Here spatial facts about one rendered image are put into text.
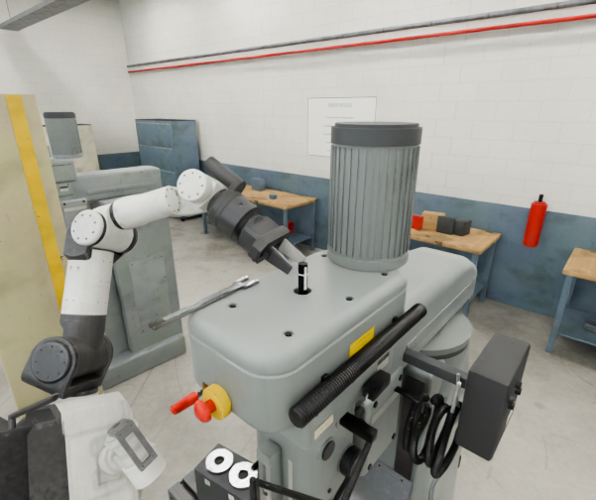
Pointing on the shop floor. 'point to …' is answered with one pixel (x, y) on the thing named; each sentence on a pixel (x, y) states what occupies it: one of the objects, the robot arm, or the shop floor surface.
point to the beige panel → (13, 229)
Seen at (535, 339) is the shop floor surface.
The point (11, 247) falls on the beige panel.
